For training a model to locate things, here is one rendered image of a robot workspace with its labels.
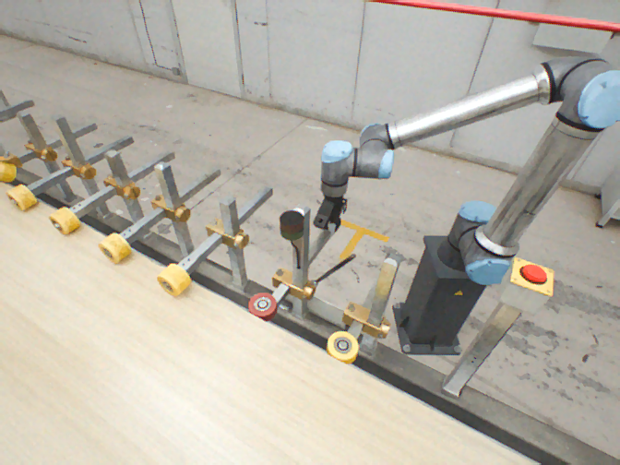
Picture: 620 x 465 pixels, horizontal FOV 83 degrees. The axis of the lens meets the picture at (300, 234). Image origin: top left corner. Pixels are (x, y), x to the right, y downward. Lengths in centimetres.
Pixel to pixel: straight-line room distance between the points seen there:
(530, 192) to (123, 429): 123
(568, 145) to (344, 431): 91
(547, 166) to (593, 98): 20
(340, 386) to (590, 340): 186
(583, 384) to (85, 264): 228
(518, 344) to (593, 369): 36
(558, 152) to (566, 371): 142
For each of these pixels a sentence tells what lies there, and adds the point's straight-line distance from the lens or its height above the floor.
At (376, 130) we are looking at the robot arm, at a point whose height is 119.
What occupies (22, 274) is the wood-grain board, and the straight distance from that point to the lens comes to 137.
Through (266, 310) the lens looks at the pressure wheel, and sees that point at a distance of 100.
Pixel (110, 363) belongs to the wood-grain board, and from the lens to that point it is 104.
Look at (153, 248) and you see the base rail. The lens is 155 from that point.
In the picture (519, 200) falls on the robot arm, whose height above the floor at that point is 108.
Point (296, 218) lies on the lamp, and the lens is 85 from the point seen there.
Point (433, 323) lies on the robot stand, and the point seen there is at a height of 24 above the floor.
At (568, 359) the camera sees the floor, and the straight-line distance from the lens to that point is 241.
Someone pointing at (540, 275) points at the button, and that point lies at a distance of 80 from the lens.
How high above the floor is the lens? 174
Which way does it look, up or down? 44 degrees down
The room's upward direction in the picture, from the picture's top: 1 degrees clockwise
